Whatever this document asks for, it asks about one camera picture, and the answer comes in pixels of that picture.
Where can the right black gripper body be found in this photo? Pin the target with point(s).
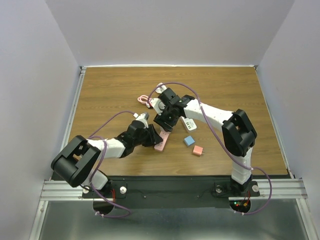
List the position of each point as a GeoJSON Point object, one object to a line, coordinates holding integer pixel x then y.
{"type": "Point", "coordinates": [167, 117]}

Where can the pink power strip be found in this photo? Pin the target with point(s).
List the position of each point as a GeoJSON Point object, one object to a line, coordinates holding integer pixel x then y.
{"type": "Point", "coordinates": [164, 135]}

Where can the white power strip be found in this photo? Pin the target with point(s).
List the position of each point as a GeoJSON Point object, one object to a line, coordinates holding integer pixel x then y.
{"type": "Point", "coordinates": [189, 124]}

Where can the blue usb charger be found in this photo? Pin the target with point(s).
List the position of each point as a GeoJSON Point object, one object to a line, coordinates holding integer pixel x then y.
{"type": "Point", "coordinates": [188, 141]}

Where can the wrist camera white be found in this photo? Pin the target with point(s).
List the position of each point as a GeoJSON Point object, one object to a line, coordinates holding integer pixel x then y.
{"type": "Point", "coordinates": [157, 105]}
{"type": "Point", "coordinates": [143, 118]}

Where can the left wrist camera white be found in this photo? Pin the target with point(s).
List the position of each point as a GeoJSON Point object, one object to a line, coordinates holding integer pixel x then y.
{"type": "Point", "coordinates": [143, 118]}

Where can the pink usb charger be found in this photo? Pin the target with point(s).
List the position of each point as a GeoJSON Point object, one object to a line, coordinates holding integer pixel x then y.
{"type": "Point", "coordinates": [198, 151]}

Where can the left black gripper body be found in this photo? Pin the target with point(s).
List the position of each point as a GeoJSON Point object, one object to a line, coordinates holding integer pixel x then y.
{"type": "Point", "coordinates": [144, 139]}

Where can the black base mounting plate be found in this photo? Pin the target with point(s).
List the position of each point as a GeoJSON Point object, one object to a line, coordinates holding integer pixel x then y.
{"type": "Point", "coordinates": [156, 192]}

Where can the aluminium frame rail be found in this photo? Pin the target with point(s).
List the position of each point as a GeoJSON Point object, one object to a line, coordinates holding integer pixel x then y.
{"type": "Point", "coordinates": [59, 190]}

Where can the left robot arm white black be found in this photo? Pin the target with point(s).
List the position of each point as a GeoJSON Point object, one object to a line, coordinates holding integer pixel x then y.
{"type": "Point", "coordinates": [75, 162]}

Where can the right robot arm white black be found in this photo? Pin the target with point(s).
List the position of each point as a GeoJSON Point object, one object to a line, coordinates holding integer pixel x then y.
{"type": "Point", "coordinates": [238, 133]}

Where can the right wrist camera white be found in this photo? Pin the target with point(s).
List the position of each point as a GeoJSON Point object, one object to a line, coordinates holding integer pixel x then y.
{"type": "Point", "coordinates": [157, 105]}

